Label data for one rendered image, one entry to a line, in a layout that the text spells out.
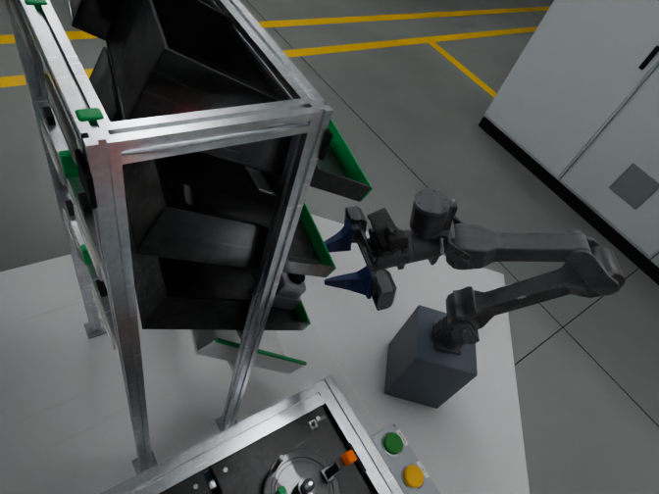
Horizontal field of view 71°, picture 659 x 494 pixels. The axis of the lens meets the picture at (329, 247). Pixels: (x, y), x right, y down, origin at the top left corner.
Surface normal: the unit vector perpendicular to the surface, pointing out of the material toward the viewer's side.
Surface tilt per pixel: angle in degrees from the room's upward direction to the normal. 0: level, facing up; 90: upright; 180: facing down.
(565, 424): 0
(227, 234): 90
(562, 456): 0
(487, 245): 10
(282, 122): 90
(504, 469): 0
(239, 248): 90
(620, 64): 90
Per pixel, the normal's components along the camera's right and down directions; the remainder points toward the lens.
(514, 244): -0.09, -0.66
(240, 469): 0.26, -0.62
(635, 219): -0.79, 0.31
